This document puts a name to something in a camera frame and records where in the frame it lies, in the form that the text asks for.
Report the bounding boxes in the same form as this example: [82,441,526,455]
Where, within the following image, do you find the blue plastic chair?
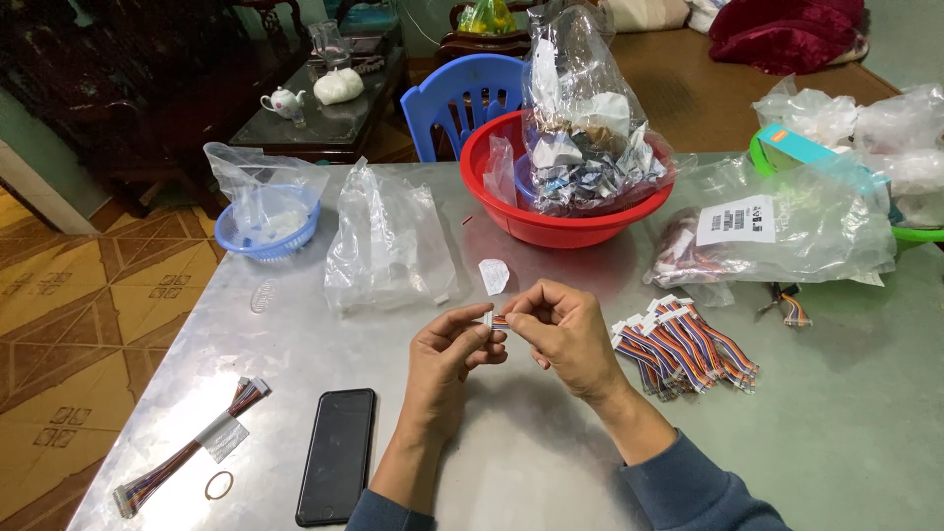
[400,53,526,163]

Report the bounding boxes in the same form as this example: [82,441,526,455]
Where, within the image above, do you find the small white paper label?
[478,259,510,296]

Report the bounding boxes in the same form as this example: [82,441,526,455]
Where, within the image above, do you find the pile of rainbow ribbon cables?
[611,294,760,402]

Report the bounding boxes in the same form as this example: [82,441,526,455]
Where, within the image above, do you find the red plastic basket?
[460,110,675,249]

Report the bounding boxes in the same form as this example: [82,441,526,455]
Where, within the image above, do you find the blue plastic basket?
[214,184,323,263]

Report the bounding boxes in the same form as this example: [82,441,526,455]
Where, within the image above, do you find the loose rainbow cable with black wires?
[757,282,813,327]

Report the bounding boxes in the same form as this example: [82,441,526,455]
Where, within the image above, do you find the clear glass pitcher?
[308,20,353,70]

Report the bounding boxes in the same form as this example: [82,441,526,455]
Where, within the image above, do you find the dark wooden armchair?
[0,0,311,220]

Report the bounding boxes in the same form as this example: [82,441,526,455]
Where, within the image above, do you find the black smartphone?
[295,388,377,528]

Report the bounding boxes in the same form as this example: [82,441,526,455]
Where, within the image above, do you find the clear bag in blue basket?
[204,142,330,244]

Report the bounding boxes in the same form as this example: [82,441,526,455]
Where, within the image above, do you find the green plastic basket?
[749,124,944,244]

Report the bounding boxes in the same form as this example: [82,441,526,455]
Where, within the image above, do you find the long taped cable bundle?
[112,377,271,519]

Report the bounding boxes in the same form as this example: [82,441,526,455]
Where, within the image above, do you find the small clear bag in red basket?
[483,135,519,208]

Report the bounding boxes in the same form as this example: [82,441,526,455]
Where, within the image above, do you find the teal cardboard box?
[758,123,892,194]

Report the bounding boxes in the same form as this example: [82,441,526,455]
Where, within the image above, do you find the empty clear plastic bag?
[324,156,459,317]

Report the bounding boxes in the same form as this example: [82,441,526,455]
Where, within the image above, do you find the person's right hand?
[503,279,634,405]

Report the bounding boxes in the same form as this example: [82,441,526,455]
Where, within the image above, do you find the white tied plastic bag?
[313,68,365,106]

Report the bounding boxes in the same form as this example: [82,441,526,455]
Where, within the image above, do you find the labelled bag of cables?
[643,153,898,307]

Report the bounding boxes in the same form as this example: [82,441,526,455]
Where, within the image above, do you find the wooden chair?
[434,0,547,67]

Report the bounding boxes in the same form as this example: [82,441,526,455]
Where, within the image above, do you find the dark red blanket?
[708,0,870,76]

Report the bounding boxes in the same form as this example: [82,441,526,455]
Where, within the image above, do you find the clear bag of scrap paper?
[521,6,668,217]

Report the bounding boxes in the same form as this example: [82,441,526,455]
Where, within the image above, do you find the crumpled clear plastic bags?
[753,74,944,228]

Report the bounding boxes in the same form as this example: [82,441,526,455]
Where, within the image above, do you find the dark glass coffee table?
[229,26,411,165]

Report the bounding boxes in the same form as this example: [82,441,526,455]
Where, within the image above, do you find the yellow green plastic bag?
[457,0,519,35]

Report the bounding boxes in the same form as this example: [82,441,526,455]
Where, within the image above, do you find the person's left hand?
[404,302,509,443]

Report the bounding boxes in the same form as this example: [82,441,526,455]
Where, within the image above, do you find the white porcelain teapot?
[260,86,307,120]

